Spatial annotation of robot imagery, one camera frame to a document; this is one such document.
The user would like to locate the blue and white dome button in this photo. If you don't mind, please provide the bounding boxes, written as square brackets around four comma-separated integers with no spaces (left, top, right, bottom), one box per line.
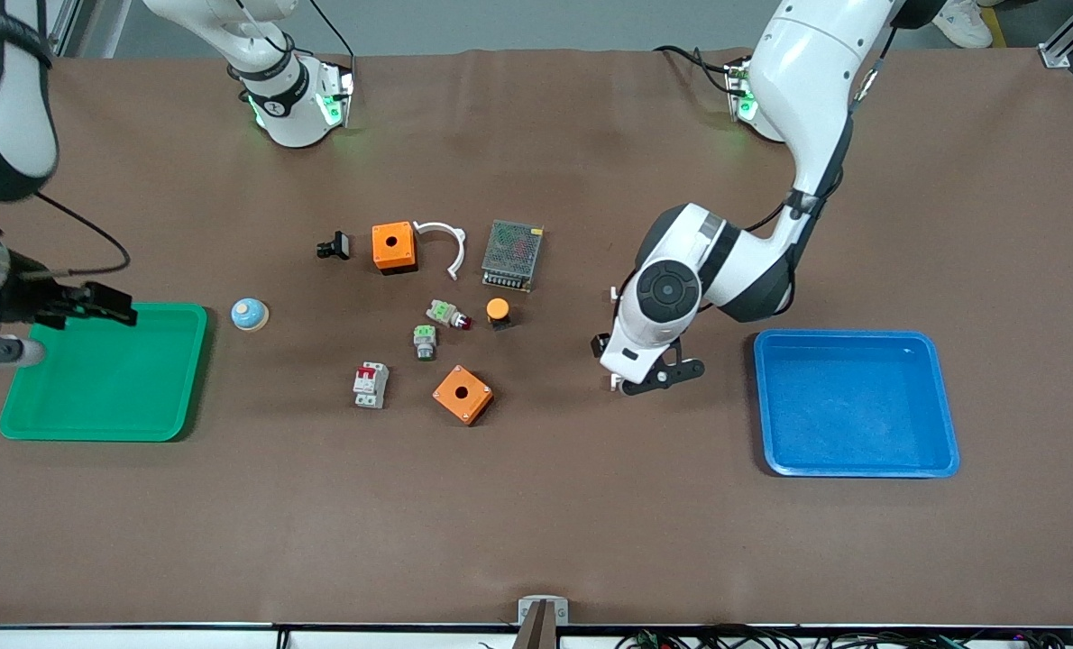
[231,297,271,333]

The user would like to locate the black arm base cable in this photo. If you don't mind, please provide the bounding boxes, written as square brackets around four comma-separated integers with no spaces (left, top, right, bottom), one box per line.
[307,0,357,64]
[654,43,745,96]

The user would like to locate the orange box with round hole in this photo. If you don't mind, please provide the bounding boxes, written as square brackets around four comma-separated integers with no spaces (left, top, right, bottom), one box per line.
[372,221,418,275]
[432,365,494,426]

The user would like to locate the grey metal bracket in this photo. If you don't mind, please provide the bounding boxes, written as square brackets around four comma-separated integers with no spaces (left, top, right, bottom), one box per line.
[518,596,570,626]

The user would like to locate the black cable bundle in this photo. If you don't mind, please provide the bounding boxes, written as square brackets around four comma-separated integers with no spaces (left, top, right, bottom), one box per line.
[618,625,1073,649]

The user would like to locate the black right arm base cable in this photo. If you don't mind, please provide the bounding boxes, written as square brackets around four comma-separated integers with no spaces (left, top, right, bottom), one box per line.
[307,0,357,64]

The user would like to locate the white and red circuit breaker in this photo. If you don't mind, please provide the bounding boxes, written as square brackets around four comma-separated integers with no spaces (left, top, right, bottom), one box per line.
[353,361,390,410]

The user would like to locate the metal mesh power supply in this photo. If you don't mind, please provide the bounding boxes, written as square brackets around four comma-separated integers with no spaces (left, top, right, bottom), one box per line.
[481,219,545,294]

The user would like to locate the black left arm base cable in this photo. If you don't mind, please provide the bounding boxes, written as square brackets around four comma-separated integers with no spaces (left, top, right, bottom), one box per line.
[654,43,745,96]

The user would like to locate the white shoe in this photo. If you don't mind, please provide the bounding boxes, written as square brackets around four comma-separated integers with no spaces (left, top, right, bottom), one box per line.
[931,0,995,49]

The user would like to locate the green pushbutton with red tip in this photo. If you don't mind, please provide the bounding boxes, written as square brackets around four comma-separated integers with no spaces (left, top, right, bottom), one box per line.
[426,299,472,331]

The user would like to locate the brown camera stand post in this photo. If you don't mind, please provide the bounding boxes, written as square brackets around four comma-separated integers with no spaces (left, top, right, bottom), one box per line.
[511,602,559,649]

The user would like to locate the blue plastic tray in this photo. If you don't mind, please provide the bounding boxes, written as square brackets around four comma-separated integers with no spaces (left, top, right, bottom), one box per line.
[754,329,961,479]

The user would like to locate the large white pipe clamp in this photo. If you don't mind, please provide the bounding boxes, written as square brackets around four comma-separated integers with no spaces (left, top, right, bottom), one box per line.
[610,287,624,391]

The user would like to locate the green plastic tray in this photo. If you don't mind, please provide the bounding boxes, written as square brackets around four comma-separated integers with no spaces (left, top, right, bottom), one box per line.
[0,303,209,443]

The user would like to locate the small white pipe clamp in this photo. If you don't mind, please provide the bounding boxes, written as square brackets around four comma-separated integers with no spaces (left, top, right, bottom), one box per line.
[413,220,467,282]

